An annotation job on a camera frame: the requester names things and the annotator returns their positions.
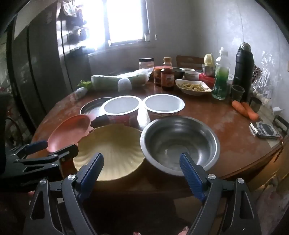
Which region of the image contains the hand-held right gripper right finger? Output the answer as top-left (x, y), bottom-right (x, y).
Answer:
top-left (179, 152), bottom-right (262, 235)

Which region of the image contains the black thermos flask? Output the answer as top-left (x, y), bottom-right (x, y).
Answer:
top-left (232, 42), bottom-right (254, 102)

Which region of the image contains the large white foam net fruit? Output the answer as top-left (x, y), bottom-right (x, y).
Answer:
top-left (118, 77), bottom-right (132, 92)

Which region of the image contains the green liquid plastic bottle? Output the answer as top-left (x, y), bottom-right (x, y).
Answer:
top-left (212, 47), bottom-right (230, 100)

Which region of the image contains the clear jar dark lid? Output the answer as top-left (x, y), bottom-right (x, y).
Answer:
top-left (138, 58), bottom-right (154, 70)

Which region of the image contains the yellow plastic cup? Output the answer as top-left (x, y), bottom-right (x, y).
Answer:
top-left (204, 54), bottom-right (215, 67)

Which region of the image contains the white ceramic bowl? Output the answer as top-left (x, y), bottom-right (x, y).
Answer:
top-left (184, 70), bottom-right (200, 80)

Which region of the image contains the black metal bracket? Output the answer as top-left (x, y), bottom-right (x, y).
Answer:
top-left (272, 115), bottom-right (289, 134)

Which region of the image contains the silver electronic device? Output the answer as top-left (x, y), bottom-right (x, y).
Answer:
top-left (249, 122), bottom-right (281, 139)

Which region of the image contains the steel pan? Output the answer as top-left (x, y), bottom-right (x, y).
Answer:
top-left (80, 97), bottom-right (113, 118)

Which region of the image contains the pink plastic plate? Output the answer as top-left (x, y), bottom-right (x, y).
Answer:
top-left (27, 114), bottom-right (96, 159)

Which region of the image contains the green lettuce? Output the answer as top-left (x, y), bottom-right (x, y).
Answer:
top-left (77, 80), bottom-right (93, 89)

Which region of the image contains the yellow shell-shaped plate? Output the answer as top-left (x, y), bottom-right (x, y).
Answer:
top-left (73, 124), bottom-right (146, 181)

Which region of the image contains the metal storage shelf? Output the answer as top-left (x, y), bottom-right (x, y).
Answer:
top-left (57, 0), bottom-right (89, 53)

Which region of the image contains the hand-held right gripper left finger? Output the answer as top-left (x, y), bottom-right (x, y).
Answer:
top-left (24, 152), bottom-right (105, 235)

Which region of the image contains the bright window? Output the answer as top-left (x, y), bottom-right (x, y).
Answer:
top-left (103, 0), bottom-right (150, 47)

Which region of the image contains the red lid sauce jar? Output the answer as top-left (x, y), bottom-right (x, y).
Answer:
top-left (154, 66), bottom-right (165, 86)

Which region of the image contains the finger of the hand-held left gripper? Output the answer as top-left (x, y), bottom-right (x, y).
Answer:
top-left (10, 140), bottom-right (48, 159)
top-left (14, 144), bottom-right (79, 169)

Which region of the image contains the clear plastic bag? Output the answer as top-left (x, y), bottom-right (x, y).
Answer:
top-left (252, 51), bottom-right (271, 91)

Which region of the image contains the small white foam net fruit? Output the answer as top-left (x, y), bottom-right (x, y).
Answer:
top-left (76, 87), bottom-right (88, 99)

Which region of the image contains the white paper bowl red print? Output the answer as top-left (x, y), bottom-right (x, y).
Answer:
top-left (100, 95), bottom-right (142, 127)
top-left (144, 94), bottom-right (185, 121)

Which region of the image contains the large steel bowl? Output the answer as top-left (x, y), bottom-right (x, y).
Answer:
top-left (140, 116), bottom-right (220, 177)

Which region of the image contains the red box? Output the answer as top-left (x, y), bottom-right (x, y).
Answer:
top-left (199, 73), bottom-right (216, 88)

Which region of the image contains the white dish of food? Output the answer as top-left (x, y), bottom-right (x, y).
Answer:
top-left (175, 79), bottom-right (213, 96)

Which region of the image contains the wrapped napa cabbage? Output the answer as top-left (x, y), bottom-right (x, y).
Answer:
top-left (91, 68), bottom-right (154, 92)

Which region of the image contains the orange cap sauce bottle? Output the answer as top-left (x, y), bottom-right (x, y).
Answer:
top-left (161, 57), bottom-right (175, 91)

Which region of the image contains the clear plastic cup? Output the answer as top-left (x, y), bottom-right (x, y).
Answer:
top-left (231, 85), bottom-right (245, 101)

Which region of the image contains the small dark steel bowl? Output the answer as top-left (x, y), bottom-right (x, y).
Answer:
top-left (173, 67), bottom-right (186, 78)

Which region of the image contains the dark grey refrigerator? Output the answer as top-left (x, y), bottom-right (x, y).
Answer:
top-left (7, 0), bottom-right (92, 129)

